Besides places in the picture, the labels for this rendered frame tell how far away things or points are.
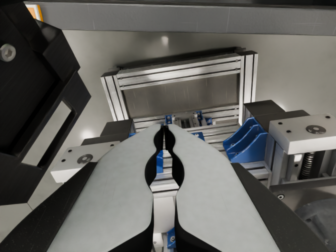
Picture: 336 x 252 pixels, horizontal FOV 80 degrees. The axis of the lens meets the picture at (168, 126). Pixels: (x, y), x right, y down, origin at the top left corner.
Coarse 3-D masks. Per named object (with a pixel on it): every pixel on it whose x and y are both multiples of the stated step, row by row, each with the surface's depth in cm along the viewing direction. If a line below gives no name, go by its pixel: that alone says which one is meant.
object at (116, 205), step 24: (120, 144) 10; (144, 144) 10; (96, 168) 8; (120, 168) 8; (144, 168) 8; (96, 192) 7; (120, 192) 7; (144, 192) 7; (72, 216) 6; (96, 216) 6; (120, 216) 6; (144, 216) 6; (72, 240) 6; (96, 240) 6; (120, 240) 6; (144, 240) 6
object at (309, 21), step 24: (48, 0) 31; (72, 0) 31; (96, 0) 32; (120, 0) 32; (72, 24) 33; (96, 24) 33; (120, 24) 33; (144, 24) 33; (168, 24) 33; (192, 24) 33; (216, 24) 33; (240, 24) 33; (264, 24) 33; (288, 24) 33; (312, 24) 33
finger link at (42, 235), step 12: (84, 168) 8; (72, 180) 8; (84, 180) 8; (60, 192) 7; (72, 192) 7; (48, 204) 7; (60, 204) 7; (72, 204) 7; (36, 216) 6; (48, 216) 6; (60, 216) 6; (24, 228) 6; (36, 228) 6; (48, 228) 6; (12, 240) 6; (24, 240) 6; (36, 240) 6; (48, 240) 6
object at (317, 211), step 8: (320, 200) 41; (328, 200) 41; (304, 208) 42; (312, 208) 41; (320, 208) 40; (328, 208) 40; (304, 216) 41; (312, 216) 40; (320, 216) 39; (328, 216) 39; (312, 224) 40; (320, 224) 39; (328, 224) 38; (320, 232) 39; (328, 232) 37; (328, 240) 37; (328, 248) 36
